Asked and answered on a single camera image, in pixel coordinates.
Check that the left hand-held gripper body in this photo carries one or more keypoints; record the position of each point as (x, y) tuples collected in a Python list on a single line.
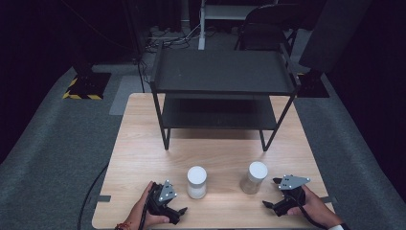
[(159, 206)]

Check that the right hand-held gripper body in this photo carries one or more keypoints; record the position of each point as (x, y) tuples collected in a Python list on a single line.
[(292, 198)]

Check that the jar with beige powder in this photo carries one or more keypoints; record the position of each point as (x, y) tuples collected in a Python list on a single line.
[(253, 179)]

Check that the jar with white powder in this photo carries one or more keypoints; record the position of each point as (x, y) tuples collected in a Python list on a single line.
[(196, 183)]

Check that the black two-tier metal shelf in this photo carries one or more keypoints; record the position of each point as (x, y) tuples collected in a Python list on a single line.
[(220, 72)]

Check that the person's left hand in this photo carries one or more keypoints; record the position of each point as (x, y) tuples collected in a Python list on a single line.
[(139, 214)]

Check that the person's right hand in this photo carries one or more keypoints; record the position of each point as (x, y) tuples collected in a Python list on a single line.
[(319, 212)]

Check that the grey tape strip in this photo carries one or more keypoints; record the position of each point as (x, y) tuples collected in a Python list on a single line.
[(103, 198), (328, 199)]

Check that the black yellow striped stand base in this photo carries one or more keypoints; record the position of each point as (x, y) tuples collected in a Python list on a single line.
[(87, 86)]

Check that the black chair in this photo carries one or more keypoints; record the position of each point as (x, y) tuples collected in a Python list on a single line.
[(265, 22)]

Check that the dark upright panel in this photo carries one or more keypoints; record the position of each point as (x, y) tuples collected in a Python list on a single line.
[(335, 32)]

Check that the white desk frame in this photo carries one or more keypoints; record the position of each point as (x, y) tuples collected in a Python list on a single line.
[(201, 28)]

